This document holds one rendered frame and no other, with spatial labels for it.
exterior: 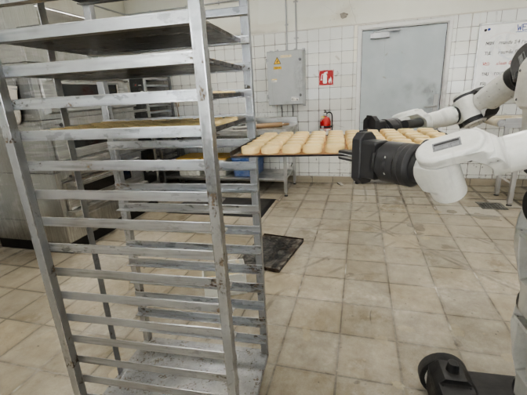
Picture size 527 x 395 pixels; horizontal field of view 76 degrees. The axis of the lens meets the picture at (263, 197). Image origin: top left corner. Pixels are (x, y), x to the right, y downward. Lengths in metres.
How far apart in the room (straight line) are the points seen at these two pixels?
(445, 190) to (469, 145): 0.10
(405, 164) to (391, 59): 4.30
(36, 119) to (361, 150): 2.88
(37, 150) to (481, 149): 3.19
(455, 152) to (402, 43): 4.39
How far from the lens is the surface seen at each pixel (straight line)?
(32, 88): 3.30
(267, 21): 5.18
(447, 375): 1.68
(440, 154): 0.67
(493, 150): 0.68
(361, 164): 0.80
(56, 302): 1.38
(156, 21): 0.96
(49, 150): 3.32
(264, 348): 1.72
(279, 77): 4.86
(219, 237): 0.94
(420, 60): 5.02
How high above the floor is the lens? 1.32
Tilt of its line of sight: 17 degrees down
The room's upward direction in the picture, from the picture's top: 3 degrees counter-clockwise
